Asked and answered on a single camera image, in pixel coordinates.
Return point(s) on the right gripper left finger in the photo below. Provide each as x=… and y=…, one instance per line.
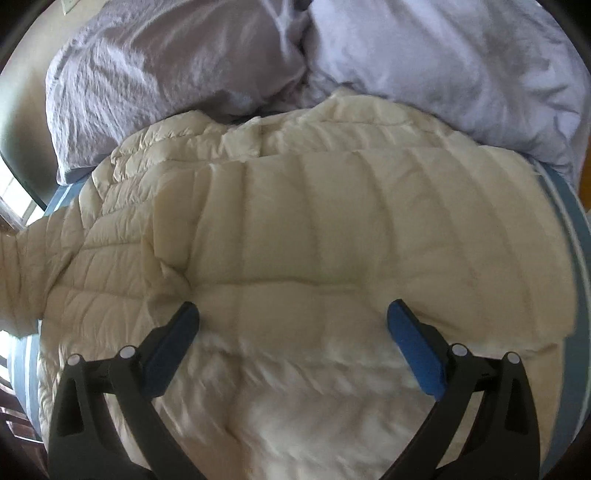
x=84, y=443

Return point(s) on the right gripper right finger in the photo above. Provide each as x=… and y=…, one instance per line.
x=504, y=440

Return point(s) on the cream puffer jacket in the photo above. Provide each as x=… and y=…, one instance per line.
x=295, y=295

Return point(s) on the blue white striped bedspread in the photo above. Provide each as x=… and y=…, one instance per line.
x=565, y=258

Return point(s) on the lavender pillow right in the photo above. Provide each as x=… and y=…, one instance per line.
x=502, y=72

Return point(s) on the lavender pillow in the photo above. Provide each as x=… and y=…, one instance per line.
x=502, y=72
x=138, y=62

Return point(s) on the lavender pillow left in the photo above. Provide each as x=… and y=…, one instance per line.
x=138, y=62

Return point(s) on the wall light switch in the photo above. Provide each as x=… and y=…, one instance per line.
x=68, y=5

